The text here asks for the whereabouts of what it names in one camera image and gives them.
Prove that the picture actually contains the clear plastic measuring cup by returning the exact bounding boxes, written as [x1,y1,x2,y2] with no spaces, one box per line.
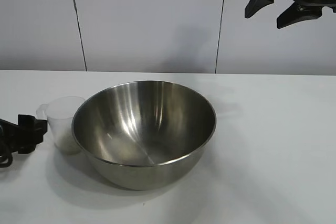
[36,97,86,156]

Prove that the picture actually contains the stainless steel mixing bowl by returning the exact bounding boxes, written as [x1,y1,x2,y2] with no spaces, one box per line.
[71,80,217,191]

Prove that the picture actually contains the white rice grains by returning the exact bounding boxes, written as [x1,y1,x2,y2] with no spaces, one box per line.
[56,136,80,155]

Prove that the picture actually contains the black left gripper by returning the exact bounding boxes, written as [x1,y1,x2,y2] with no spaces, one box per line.
[0,114,49,157]

